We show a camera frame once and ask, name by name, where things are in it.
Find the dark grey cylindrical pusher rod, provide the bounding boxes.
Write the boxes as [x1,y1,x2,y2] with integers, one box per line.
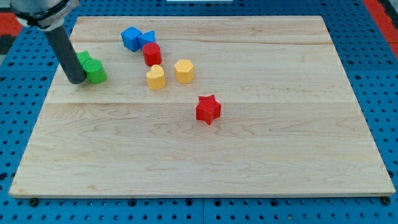
[44,26,86,84]

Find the green cylinder block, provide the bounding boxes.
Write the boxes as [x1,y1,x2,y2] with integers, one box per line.
[83,59,107,84]

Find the green star block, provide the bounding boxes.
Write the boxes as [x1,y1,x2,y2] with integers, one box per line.
[76,50,92,66]

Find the red star block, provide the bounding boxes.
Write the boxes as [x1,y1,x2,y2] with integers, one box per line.
[196,95,221,125]

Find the blue cube block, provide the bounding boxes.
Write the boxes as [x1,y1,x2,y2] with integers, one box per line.
[121,27,142,52]

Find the blue triangle block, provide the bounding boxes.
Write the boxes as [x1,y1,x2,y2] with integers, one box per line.
[138,30,156,49]

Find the red cylinder block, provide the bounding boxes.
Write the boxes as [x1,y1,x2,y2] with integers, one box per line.
[142,42,162,66]

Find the yellow heart block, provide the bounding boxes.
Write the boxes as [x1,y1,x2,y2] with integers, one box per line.
[146,65,166,90]

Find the yellow hexagon block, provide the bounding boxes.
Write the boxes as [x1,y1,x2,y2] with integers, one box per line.
[174,59,195,84]

